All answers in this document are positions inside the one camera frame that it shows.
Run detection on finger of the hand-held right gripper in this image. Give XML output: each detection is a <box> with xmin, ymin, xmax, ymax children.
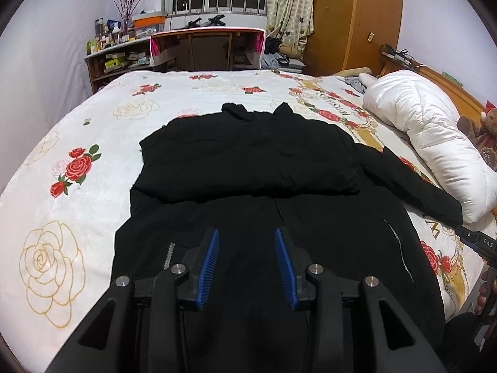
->
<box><xmin>455</xmin><ymin>223</ymin><xmax>483</xmax><ymax>252</ymax></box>

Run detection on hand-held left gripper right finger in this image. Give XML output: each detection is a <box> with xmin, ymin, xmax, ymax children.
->
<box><xmin>274</xmin><ymin>228</ymin><xmax>448</xmax><ymax>373</ymax></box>

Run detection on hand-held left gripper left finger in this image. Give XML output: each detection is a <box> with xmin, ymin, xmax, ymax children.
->
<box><xmin>44</xmin><ymin>227</ymin><xmax>222</xmax><ymax>373</ymax></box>

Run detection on black jacket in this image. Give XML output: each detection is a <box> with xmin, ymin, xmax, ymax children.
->
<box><xmin>111</xmin><ymin>102</ymin><xmax>463</xmax><ymax>373</ymax></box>

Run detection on pile of clothes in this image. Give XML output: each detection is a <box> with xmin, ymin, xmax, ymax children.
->
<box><xmin>260</xmin><ymin>37</ymin><xmax>307</xmax><ymax>72</ymax></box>

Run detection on person's right hand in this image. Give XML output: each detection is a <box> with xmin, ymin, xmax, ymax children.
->
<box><xmin>474</xmin><ymin>269</ymin><xmax>493</xmax><ymax>316</ymax></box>

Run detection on brown teddy bear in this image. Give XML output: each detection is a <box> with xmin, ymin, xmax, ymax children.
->
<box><xmin>456</xmin><ymin>107</ymin><xmax>497</xmax><ymax>172</ymax></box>

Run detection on white duvet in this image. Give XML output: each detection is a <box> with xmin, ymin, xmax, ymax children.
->
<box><xmin>363</xmin><ymin>69</ymin><xmax>497</xmax><ymax>224</ymax></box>

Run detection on rose print bed blanket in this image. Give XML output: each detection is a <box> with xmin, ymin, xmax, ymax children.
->
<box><xmin>0</xmin><ymin>68</ymin><xmax>497</xmax><ymax>343</ymax></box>

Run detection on wooden headboard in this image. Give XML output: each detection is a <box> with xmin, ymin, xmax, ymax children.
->
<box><xmin>378</xmin><ymin>52</ymin><xmax>497</xmax><ymax>117</ymax></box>

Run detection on green book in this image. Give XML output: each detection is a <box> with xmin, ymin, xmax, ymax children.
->
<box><xmin>440</xmin><ymin>71</ymin><xmax>464</xmax><ymax>88</ymax></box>

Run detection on grey cloth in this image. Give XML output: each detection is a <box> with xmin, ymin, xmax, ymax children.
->
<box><xmin>344</xmin><ymin>76</ymin><xmax>367</xmax><ymax>94</ymax></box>

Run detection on tan pillow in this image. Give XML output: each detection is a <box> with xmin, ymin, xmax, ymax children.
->
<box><xmin>334</xmin><ymin>67</ymin><xmax>373</xmax><ymax>82</ymax></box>

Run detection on wooden shelf unit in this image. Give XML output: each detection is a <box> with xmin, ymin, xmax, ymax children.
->
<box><xmin>83</xmin><ymin>37</ymin><xmax>152</xmax><ymax>94</ymax></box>

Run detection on pink-edged wooden desk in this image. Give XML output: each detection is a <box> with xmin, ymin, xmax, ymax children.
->
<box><xmin>149</xmin><ymin>26</ymin><xmax>267</xmax><ymax>72</ymax></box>

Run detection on black folding stand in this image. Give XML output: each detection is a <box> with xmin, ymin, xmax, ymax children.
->
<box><xmin>186</xmin><ymin>15</ymin><xmax>226</xmax><ymax>30</ymax></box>

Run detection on orange-lid storage box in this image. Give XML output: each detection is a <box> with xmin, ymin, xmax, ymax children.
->
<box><xmin>132</xmin><ymin>11</ymin><xmax>167</xmax><ymax>34</ymax></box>

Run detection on group of bottles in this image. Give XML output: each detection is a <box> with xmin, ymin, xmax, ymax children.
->
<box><xmin>85</xmin><ymin>17</ymin><xmax>135</xmax><ymax>55</ymax></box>

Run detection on wooden wardrobe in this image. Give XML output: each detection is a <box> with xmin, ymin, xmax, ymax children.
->
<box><xmin>303</xmin><ymin>0</ymin><xmax>404</xmax><ymax>76</ymax></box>

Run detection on heart print curtain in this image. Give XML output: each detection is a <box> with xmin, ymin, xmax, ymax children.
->
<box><xmin>266</xmin><ymin>0</ymin><xmax>315</xmax><ymax>51</ymax></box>

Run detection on purple flower branches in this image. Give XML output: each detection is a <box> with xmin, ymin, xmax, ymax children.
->
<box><xmin>109</xmin><ymin>0</ymin><xmax>146</xmax><ymax>28</ymax></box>

